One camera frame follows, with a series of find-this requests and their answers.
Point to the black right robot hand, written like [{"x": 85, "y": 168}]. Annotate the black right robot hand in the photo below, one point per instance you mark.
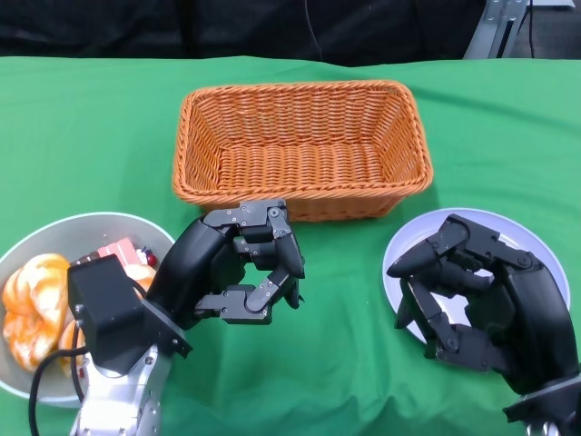
[{"x": 531, "y": 318}]

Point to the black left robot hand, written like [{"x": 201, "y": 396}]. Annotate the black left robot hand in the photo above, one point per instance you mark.
[{"x": 195, "y": 268}]

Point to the large orange-striped bread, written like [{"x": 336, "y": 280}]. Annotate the large orange-striped bread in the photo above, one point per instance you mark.
[{"x": 138, "y": 274}]

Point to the grey-green bowl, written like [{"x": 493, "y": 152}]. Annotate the grey-green bowl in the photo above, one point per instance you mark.
[{"x": 91, "y": 231}]

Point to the small orange-striped bread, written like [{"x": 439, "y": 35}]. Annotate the small orange-striped bread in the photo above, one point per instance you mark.
[{"x": 32, "y": 309}]

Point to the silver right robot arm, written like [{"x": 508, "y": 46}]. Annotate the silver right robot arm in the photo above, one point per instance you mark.
[{"x": 544, "y": 409}]

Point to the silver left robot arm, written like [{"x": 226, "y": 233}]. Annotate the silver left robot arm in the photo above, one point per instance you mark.
[{"x": 122, "y": 399}]

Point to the lavender plate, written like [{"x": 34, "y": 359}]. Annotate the lavender plate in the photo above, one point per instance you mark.
[{"x": 540, "y": 254}]

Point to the brown and pink layered cake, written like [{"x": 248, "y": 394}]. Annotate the brown and pink layered cake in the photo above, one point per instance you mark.
[{"x": 118, "y": 250}]

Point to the orange wicker basket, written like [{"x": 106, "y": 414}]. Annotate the orange wicker basket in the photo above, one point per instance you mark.
[{"x": 299, "y": 172}]

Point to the green tablecloth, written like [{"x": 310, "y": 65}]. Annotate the green tablecloth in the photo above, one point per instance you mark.
[{"x": 91, "y": 136}]

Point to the black backdrop cloth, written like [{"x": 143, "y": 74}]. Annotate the black backdrop cloth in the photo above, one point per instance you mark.
[{"x": 136, "y": 27}]

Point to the grey metal stand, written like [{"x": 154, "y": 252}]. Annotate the grey metal stand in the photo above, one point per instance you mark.
[{"x": 488, "y": 32}]

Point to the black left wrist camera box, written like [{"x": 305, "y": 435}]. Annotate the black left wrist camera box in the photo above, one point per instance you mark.
[{"x": 104, "y": 313}]

